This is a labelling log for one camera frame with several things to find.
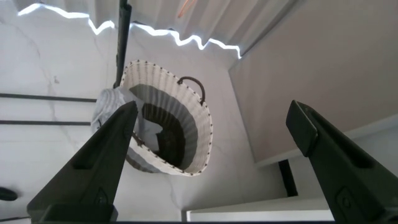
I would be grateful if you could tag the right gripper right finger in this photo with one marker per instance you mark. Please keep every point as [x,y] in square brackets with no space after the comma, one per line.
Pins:
[348,177]

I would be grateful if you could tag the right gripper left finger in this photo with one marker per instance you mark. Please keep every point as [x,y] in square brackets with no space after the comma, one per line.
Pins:
[84,186]

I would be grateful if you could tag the pale grey shorts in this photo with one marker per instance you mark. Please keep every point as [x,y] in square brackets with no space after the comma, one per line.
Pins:
[107,102]

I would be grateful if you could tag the white laundry basket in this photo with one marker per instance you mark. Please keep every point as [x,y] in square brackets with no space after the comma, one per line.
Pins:
[189,102]

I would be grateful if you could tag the black clothes rack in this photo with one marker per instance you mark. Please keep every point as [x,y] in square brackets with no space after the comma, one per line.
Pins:
[122,46]

